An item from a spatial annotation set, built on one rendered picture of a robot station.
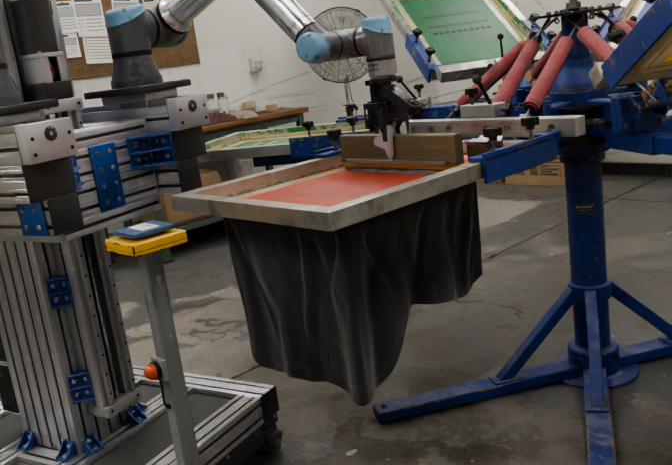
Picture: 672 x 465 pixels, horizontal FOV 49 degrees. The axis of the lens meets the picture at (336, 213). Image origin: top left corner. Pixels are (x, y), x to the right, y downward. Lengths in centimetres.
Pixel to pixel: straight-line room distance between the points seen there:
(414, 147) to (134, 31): 89
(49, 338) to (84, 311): 13
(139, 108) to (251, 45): 423
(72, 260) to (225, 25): 429
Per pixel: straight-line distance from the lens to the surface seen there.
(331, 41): 186
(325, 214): 139
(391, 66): 191
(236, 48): 629
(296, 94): 664
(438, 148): 183
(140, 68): 223
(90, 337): 224
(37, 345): 233
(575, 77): 261
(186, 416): 176
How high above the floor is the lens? 129
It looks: 12 degrees down
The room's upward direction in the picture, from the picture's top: 8 degrees counter-clockwise
